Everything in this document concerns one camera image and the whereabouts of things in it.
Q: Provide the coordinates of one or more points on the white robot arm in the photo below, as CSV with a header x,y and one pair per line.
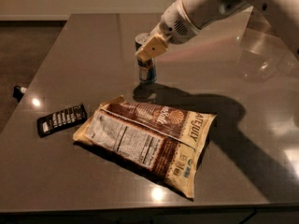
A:
x,y
283,16

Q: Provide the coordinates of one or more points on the brown chip bag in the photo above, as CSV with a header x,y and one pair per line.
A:
x,y
164,141

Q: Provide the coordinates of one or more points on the small black object on floor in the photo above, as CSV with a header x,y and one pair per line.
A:
x,y
18,92

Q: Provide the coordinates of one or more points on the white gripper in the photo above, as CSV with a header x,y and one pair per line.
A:
x,y
175,26

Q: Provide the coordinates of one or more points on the black snack bar wrapper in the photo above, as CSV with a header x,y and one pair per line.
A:
x,y
61,120

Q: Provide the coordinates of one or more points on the redbull can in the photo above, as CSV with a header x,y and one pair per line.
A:
x,y
147,70

